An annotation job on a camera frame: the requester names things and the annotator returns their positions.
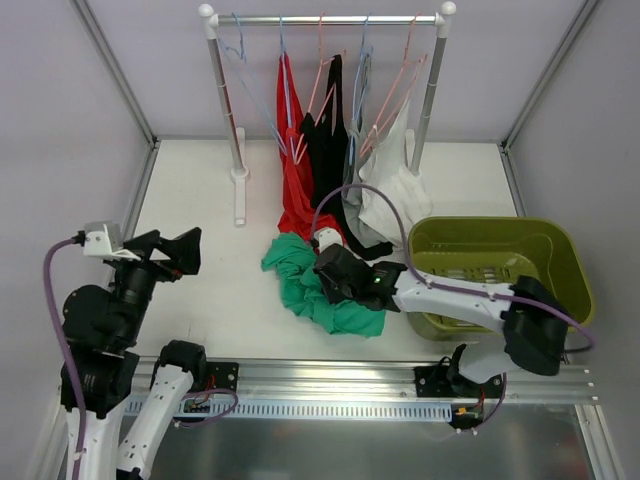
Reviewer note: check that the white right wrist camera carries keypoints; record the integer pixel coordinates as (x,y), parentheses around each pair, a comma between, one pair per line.
(324,238)

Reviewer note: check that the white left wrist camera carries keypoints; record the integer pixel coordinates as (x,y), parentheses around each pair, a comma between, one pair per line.
(103,240)

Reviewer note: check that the light blue hanger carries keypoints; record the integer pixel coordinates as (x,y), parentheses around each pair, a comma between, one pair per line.
(238,61)

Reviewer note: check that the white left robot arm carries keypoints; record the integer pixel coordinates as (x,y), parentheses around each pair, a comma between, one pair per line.
(100,328)

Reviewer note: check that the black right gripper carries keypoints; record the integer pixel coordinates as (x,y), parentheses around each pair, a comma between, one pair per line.
(332,272)

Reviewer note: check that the red tank top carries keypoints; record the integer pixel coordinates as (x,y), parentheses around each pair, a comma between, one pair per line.
(298,183)

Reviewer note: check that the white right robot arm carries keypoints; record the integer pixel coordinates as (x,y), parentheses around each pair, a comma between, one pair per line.
(531,325)

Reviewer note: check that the pink hanger under white top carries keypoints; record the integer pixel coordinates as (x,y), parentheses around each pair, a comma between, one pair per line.
(399,91)

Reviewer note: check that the black tank top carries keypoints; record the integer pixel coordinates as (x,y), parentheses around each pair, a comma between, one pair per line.
(327,142)

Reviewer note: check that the aluminium corner frame post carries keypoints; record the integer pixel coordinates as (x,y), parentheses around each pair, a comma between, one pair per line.
(106,54)
(560,53)

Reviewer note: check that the blue hanger under grey top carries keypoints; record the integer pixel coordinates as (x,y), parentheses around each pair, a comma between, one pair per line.
(360,91)

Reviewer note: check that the aluminium corner frame post left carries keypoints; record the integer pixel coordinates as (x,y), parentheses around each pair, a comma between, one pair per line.
(106,54)

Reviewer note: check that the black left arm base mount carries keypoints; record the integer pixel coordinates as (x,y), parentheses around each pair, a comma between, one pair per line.
(221,375)

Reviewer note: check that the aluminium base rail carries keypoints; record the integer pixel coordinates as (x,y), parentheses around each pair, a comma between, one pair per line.
(379,381)

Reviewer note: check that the white tank top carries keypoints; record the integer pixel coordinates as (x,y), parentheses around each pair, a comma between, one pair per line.
(387,170)

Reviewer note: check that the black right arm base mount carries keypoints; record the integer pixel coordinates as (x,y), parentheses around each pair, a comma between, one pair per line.
(435,380)

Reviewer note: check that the grey tank top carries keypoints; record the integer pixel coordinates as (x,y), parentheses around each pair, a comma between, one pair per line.
(352,198)

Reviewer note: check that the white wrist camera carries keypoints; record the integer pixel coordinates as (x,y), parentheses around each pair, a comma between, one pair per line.
(103,240)
(324,238)

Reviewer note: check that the white slotted cable duct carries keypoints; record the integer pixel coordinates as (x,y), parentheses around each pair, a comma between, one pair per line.
(307,410)

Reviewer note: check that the green tank top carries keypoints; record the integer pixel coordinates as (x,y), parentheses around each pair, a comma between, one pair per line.
(301,291)

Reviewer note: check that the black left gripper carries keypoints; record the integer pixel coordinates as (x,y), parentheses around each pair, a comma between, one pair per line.
(151,258)

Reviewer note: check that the aluminium corner frame post right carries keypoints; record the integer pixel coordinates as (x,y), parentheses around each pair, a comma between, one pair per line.
(560,53)

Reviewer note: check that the olive green plastic basket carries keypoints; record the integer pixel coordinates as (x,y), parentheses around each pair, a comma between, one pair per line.
(500,250)

